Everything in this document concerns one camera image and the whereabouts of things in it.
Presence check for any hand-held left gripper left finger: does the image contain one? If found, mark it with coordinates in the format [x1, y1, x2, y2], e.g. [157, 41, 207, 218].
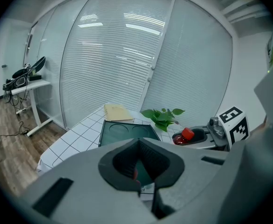
[17, 138, 156, 224]

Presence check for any glass partition with blinds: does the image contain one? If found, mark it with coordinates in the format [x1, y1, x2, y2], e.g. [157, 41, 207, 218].
[23, 0, 233, 131]

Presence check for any black cable from white desk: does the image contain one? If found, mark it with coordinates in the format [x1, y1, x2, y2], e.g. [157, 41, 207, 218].
[0, 94, 30, 140]

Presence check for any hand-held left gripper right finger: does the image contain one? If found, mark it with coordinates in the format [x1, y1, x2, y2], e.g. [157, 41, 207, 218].
[139, 138, 230, 224]

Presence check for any green potted plant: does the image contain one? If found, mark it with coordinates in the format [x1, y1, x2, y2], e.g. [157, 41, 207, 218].
[140, 108, 186, 133]

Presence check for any yellow hardcover book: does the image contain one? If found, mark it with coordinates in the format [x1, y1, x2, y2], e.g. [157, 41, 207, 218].
[103, 104, 134, 122]

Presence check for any small red object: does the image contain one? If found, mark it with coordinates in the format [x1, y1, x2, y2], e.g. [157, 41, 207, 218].
[172, 127, 195, 146]

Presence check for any table with white checked tablecloth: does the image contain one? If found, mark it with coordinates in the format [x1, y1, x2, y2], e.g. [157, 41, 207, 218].
[36, 102, 191, 203]

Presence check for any white metal-frame desk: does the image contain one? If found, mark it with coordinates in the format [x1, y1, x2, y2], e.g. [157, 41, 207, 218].
[3, 79, 53, 138]

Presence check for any black gear on white desk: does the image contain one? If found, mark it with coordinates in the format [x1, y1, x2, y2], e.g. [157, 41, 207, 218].
[2, 56, 46, 91]

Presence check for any dark green box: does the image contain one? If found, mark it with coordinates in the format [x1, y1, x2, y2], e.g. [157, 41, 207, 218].
[98, 119, 162, 187]

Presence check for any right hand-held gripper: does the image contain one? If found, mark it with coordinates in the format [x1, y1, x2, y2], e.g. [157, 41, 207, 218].
[172, 106, 251, 152]

